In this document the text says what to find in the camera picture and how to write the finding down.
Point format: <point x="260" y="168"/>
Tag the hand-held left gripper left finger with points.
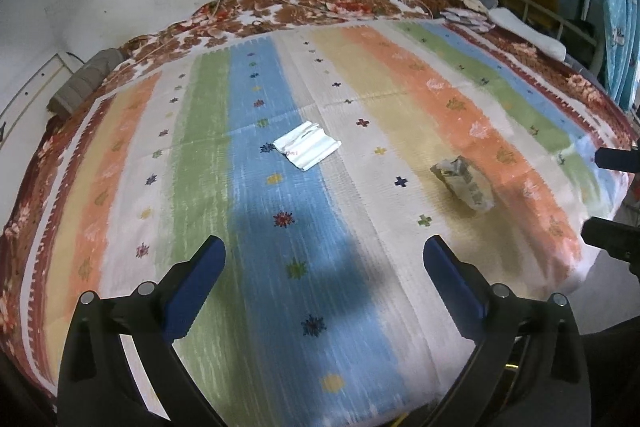
<point x="195" y="287"/>

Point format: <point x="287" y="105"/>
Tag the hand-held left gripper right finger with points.
<point x="452" y="282"/>

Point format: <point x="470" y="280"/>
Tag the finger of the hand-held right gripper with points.
<point x="620" y="158"/>
<point x="612" y="239"/>

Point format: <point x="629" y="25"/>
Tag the snack packet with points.
<point x="465" y="184"/>

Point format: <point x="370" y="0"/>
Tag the white paper wrapper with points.
<point x="307" y="147"/>

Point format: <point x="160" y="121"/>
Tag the striped colourful mat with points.
<point x="300" y="232"/>

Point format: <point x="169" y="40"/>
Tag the blue patterned curtain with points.
<point x="615" y="7"/>

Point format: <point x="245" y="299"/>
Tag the white cloth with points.
<point x="530" y="32"/>

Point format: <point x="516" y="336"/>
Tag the patterned small cloth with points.
<point x="467" y="7"/>

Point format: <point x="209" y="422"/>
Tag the grey pillow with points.
<point x="82" y="82"/>

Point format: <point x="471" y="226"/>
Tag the metal bed frame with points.
<point x="575" y="37"/>

